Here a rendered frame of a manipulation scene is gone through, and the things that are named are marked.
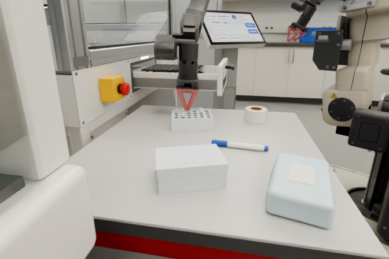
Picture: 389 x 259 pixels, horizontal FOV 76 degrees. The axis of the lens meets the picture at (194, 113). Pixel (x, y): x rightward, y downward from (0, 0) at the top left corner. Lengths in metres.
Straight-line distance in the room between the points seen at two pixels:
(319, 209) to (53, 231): 0.33
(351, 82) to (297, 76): 2.87
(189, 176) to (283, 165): 0.17
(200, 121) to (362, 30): 0.77
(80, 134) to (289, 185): 0.53
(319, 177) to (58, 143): 0.39
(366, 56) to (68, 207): 1.15
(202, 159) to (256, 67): 3.53
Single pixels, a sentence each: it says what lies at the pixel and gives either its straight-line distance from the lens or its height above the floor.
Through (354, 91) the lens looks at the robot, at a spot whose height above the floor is 0.81.
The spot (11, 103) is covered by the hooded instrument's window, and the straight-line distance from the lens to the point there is 0.22.
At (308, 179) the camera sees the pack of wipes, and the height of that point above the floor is 0.81.
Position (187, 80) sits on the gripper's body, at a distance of 0.72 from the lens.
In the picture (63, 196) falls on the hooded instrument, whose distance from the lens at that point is 0.26.
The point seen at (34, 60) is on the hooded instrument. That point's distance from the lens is 0.25.
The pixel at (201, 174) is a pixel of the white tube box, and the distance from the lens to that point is 0.45.
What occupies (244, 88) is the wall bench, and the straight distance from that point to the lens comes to 4.00.
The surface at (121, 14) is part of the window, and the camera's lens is 0.95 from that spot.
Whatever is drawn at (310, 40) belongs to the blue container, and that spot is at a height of 0.94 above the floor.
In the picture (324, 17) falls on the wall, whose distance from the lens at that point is 4.78.
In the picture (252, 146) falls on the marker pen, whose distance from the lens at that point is 0.62.
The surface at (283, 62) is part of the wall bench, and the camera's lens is 3.98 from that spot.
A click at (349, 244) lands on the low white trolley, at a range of 0.43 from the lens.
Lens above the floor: 1.03
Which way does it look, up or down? 18 degrees down
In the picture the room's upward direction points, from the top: straight up
